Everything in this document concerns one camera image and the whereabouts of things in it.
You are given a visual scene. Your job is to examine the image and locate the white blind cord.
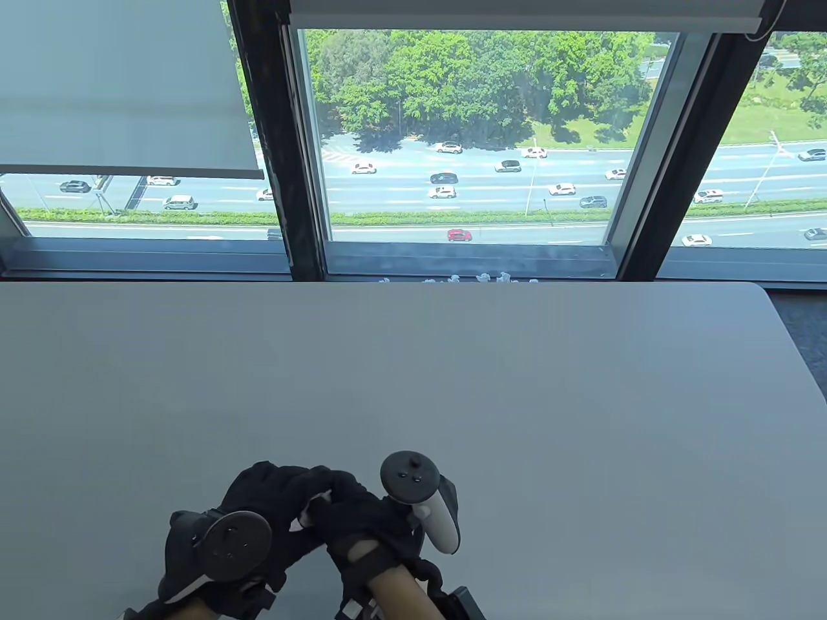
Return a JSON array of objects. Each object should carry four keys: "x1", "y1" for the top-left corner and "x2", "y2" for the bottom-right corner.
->
[{"x1": 742, "y1": 0, "x2": 790, "y2": 45}]

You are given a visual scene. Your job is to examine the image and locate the large grey roller blind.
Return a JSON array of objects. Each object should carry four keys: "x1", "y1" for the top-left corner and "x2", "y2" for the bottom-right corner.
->
[{"x1": 0, "y1": 0, "x2": 266, "y2": 181}]

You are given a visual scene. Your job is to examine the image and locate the black window frame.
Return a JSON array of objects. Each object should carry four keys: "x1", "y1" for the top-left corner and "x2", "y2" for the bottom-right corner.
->
[{"x1": 0, "y1": 0, "x2": 827, "y2": 284}]

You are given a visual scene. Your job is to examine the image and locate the black left wrist controller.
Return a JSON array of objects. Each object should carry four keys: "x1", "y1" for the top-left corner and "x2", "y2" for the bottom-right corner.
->
[{"x1": 158, "y1": 510, "x2": 274, "y2": 605}]

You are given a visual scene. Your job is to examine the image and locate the row of white clips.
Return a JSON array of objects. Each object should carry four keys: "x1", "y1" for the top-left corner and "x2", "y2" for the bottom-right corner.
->
[{"x1": 377, "y1": 272, "x2": 541, "y2": 285}]

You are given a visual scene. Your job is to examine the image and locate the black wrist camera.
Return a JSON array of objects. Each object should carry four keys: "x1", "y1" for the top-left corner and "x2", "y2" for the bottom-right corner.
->
[{"x1": 445, "y1": 585, "x2": 487, "y2": 620}]

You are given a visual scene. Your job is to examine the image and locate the person's right hand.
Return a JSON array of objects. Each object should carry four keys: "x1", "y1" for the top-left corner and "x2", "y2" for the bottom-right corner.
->
[{"x1": 309, "y1": 473, "x2": 426, "y2": 596}]

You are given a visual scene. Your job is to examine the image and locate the person's right forearm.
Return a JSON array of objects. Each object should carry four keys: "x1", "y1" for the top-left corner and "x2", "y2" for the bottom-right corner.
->
[{"x1": 364, "y1": 561, "x2": 448, "y2": 620}]

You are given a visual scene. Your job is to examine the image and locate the black white right wrist controller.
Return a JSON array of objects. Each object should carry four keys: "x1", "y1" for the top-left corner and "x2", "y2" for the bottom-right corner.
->
[{"x1": 379, "y1": 450, "x2": 461, "y2": 555}]

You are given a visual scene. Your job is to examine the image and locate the small white object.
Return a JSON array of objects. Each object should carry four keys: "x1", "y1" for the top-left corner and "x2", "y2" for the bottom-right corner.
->
[{"x1": 289, "y1": 492, "x2": 333, "y2": 533}]

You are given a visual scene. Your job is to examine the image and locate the person's left hand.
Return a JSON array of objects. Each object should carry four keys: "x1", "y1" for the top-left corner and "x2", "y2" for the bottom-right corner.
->
[{"x1": 220, "y1": 461, "x2": 334, "y2": 592}]

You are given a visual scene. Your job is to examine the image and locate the rolled-up grey roller blind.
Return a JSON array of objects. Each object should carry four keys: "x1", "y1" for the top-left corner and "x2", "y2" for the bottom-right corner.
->
[{"x1": 289, "y1": 0, "x2": 768, "y2": 35}]

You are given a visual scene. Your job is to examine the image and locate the cars on road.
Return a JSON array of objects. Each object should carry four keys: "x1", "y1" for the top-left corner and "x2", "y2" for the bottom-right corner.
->
[{"x1": 57, "y1": 141, "x2": 827, "y2": 249}]

